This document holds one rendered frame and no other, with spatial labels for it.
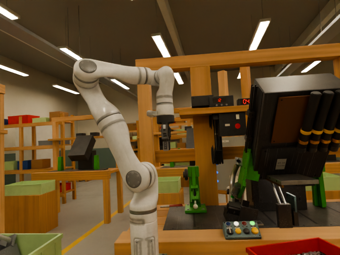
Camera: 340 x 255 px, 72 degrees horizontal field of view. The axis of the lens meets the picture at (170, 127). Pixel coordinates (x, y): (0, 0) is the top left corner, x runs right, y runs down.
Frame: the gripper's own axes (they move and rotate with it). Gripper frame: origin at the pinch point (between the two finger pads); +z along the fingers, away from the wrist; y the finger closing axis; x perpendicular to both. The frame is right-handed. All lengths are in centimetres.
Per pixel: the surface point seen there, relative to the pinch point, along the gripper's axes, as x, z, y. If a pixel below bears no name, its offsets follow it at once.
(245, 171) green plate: -37.9, 14.4, 27.9
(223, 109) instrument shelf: -32, -22, 53
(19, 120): 417, -79, 466
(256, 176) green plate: -44, 17, 29
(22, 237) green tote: 66, 35, 1
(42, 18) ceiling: 341, -329, 448
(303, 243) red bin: -51, 39, -1
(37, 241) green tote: 58, 37, 1
